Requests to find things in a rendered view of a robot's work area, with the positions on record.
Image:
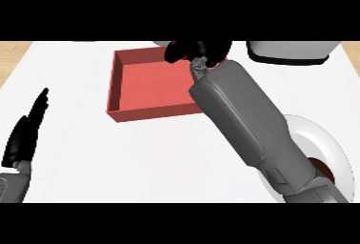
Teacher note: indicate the red cardboard box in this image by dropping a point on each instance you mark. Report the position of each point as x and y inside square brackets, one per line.
[150, 85]

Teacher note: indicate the white plate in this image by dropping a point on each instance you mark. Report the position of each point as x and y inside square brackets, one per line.
[324, 143]

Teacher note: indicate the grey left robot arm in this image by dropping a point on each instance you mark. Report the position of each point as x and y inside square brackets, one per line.
[14, 184]

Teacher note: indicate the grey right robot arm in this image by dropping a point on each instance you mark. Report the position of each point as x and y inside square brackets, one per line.
[249, 120]

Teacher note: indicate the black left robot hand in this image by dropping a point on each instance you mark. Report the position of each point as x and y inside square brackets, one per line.
[29, 133]

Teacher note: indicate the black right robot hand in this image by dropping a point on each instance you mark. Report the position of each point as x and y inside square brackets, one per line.
[212, 50]

